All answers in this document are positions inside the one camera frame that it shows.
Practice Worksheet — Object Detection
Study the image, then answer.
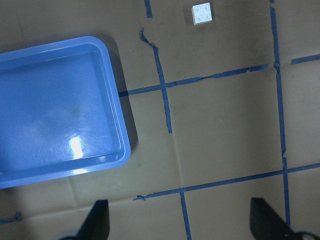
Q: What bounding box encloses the white block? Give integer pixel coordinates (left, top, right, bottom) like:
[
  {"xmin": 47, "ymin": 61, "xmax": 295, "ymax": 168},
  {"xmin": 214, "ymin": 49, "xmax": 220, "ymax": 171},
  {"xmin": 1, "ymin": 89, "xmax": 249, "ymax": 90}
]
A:
[{"xmin": 191, "ymin": 2, "xmax": 214, "ymax": 26}]

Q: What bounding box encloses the blue plastic tray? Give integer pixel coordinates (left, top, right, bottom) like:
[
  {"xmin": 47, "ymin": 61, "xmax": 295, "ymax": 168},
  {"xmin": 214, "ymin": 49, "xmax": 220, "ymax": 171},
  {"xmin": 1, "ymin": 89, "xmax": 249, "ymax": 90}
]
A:
[{"xmin": 0, "ymin": 36, "xmax": 131, "ymax": 189}]

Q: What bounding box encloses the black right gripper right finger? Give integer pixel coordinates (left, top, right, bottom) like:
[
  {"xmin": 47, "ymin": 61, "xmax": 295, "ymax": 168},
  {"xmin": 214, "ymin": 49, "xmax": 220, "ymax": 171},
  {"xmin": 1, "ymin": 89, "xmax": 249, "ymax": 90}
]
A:
[{"xmin": 250, "ymin": 197, "xmax": 293, "ymax": 240}]

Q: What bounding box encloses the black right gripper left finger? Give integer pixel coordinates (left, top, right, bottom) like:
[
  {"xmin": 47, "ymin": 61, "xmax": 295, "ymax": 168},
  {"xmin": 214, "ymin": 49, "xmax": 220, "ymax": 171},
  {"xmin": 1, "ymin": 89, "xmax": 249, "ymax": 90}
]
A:
[{"xmin": 76, "ymin": 199, "xmax": 110, "ymax": 240}]

